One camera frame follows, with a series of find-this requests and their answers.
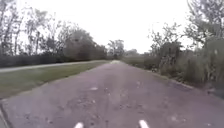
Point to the trees and bushes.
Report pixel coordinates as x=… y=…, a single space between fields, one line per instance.
x=193 y=56

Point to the robot's own part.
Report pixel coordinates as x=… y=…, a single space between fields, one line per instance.
x=78 y=125
x=143 y=124

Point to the dark hedge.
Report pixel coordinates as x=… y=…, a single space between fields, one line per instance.
x=26 y=60

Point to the grey asphalt path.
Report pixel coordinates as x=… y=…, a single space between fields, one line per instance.
x=113 y=93

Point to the pale side path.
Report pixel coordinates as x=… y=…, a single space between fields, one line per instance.
x=40 y=66

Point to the grass strip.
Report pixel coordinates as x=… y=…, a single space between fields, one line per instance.
x=30 y=78

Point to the row of trees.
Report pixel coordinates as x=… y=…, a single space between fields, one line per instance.
x=50 y=36

